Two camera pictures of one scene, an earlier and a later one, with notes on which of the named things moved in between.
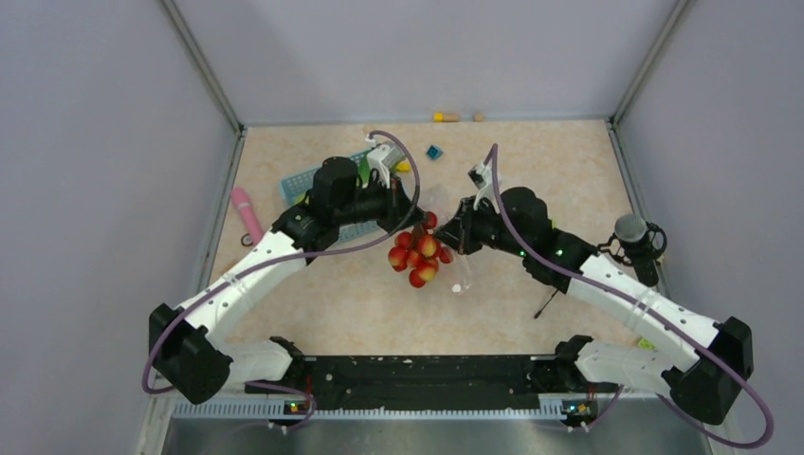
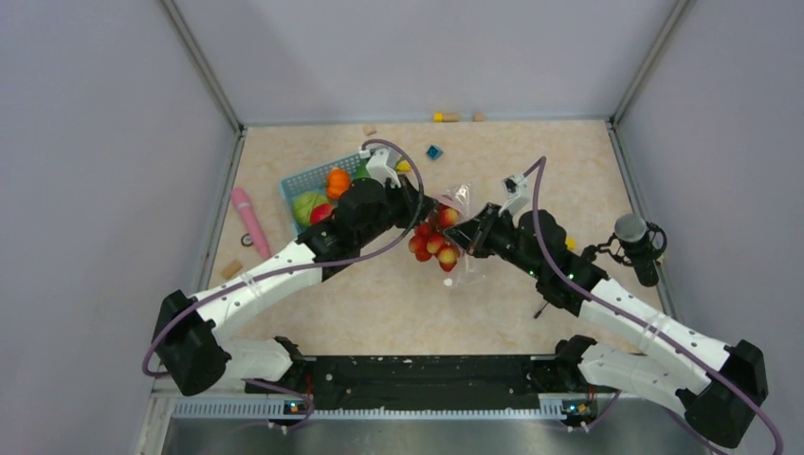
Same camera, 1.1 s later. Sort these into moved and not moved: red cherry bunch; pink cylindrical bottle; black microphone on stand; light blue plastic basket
Moved: red cherry bunch
Not moved: light blue plastic basket; black microphone on stand; pink cylindrical bottle
